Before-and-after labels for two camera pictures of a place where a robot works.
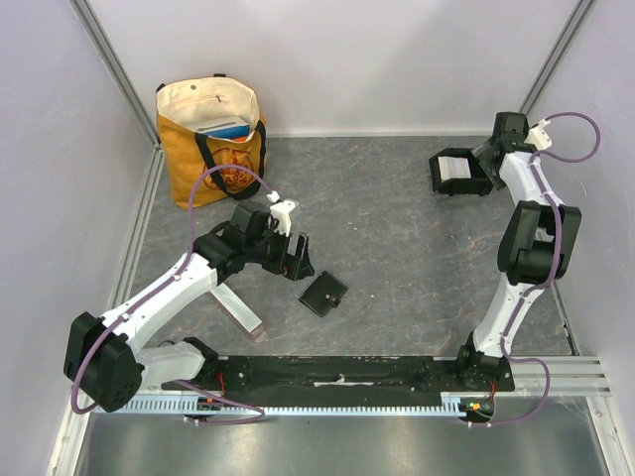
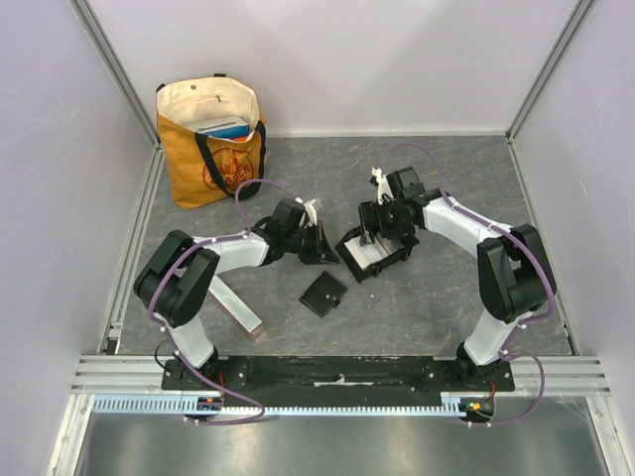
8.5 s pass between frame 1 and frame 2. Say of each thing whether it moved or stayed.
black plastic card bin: moved
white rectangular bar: stayed
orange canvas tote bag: stayed
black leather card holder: stayed
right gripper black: moved
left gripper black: moved
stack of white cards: moved
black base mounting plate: stayed
